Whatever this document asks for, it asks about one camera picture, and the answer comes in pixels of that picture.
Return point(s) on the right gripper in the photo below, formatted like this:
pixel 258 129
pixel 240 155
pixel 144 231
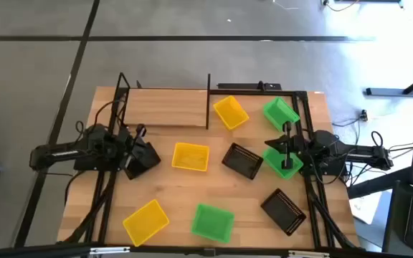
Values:
pixel 299 147

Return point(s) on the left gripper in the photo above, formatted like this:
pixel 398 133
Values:
pixel 134 145

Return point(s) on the green plastic basket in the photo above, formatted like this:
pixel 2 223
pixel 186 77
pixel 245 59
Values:
pixel 212 223
pixel 274 163
pixel 278 111

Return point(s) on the black plastic basket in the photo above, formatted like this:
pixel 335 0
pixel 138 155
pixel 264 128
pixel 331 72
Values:
pixel 145 167
pixel 283 211
pixel 242 161

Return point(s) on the yellow plastic basket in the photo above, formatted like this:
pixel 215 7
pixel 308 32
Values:
pixel 145 222
pixel 190 157
pixel 230 113

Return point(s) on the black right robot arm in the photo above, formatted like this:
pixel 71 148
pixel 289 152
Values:
pixel 364 156

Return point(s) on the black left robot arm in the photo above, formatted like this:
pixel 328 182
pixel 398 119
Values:
pixel 59 154

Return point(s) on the small black floor device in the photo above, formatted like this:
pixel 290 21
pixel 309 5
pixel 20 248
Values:
pixel 363 115

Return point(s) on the white paper sheet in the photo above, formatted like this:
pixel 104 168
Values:
pixel 362 209

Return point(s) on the black desk leg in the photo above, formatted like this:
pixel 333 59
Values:
pixel 385 91

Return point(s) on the black side desk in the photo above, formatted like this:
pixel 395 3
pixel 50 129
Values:
pixel 394 215

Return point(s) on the black metal divider frame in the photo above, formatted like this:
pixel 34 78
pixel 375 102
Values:
pixel 163 107

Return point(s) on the black aluminium table frame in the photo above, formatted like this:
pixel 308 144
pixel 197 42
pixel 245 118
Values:
pixel 256 93

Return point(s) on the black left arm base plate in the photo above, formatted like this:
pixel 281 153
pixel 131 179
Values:
pixel 84 165

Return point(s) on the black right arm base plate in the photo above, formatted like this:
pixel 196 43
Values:
pixel 335 168

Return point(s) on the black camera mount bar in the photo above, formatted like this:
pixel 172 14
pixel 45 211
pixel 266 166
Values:
pixel 48 252

